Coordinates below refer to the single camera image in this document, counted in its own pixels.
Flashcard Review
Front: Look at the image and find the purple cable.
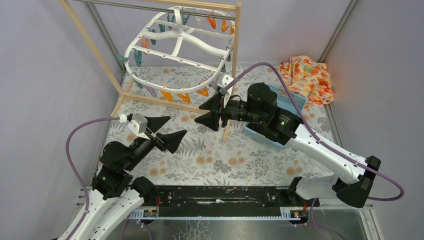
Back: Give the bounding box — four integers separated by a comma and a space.
222, 62, 406, 202
64, 115, 128, 240

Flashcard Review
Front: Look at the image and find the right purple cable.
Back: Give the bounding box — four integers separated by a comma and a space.
222, 62, 406, 202

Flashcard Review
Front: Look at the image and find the light blue plastic basket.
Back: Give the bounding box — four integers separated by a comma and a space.
243, 84, 308, 151

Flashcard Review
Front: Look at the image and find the floral patterned table mat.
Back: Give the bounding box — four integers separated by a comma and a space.
106, 66, 333, 186

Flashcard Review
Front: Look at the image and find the white round clip hanger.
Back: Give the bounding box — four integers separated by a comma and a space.
119, 5, 236, 97

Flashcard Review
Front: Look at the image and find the wooden drying rack frame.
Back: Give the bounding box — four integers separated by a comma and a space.
58, 0, 243, 143

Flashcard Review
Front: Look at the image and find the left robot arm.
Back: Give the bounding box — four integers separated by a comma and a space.
59, 114, 187, 240

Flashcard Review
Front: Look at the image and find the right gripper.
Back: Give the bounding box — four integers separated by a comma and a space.
194, 90, 265, 132

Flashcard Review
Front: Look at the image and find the floral orange cloth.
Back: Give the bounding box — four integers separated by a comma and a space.
279, 55, 335, 108

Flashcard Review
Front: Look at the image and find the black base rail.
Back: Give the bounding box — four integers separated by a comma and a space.
140, 185, 320, 222

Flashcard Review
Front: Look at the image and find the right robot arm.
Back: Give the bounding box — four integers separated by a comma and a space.
194, 82, 381, 208

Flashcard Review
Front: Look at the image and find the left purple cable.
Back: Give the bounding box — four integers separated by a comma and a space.
64, 115, 128, 240

